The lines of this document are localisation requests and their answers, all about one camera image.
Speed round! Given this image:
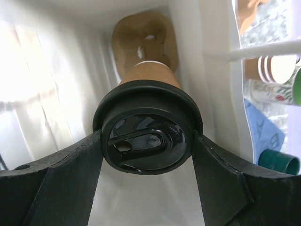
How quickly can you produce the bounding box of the blue alphabet cloth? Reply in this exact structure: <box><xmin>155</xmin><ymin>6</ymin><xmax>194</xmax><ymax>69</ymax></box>
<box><xmin>244</xmin><ymin>99</ymin><xmax>285</xmax><ymax>164</ymax></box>

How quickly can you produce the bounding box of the black plastic cup lid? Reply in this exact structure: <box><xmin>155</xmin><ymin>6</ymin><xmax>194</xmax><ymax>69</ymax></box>
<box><xmin>93</xmin><ymin>80</ymin><xmax>203</xmax><ymax>175</ymax></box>

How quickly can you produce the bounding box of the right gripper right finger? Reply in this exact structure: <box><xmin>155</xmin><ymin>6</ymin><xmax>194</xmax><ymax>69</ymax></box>
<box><xmin>192</xmin><ymin>132</ymin><xmax>301</xmax><ymax>226</ymax></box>

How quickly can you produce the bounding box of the brown pulp cup carrier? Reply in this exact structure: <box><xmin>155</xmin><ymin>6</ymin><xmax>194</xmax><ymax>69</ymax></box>
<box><xmin>111</xmin><ymin>11</ymin><xmax>178</xmax><ymax>78</ymax></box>

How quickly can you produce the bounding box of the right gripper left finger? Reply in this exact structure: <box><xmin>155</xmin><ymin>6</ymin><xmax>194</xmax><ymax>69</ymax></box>
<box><xmin>0</xmin><ymin>131</ymin><xmax>103</xmax><ymax>226</ymax></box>

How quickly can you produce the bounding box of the dark green mug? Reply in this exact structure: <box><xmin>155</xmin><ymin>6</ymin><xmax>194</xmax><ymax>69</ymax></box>
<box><xmin>258</xmin><ymin>149</ymin><xmax>301</xmax><ymax>176</ymax></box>

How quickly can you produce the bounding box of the stack of brown paper cups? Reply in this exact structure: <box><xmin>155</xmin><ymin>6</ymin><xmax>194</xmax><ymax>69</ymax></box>
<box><xmin>243</xmin><ymin>55</ymin><xmax>297</xmax><ymax>84</ymax></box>

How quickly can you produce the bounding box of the light blue paper bag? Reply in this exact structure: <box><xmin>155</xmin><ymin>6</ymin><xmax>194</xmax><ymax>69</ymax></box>
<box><xmin>0</xmin><ymin>0</ymin><xmax>301</xmax><ymax>226</ymax></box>

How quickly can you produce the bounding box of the white mug green interior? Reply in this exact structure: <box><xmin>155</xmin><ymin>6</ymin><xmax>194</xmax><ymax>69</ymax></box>
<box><xmin>250</xmin><ymin>66</ymin><xmax>301</xmax><ymax>106</ymax></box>

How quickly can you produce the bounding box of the brown paper cup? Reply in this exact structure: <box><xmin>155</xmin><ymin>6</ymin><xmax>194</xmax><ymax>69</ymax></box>
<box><xmin>120</xmin><ymin>61</ymin><xmax>182</xmax><ymax>89</ymax></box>

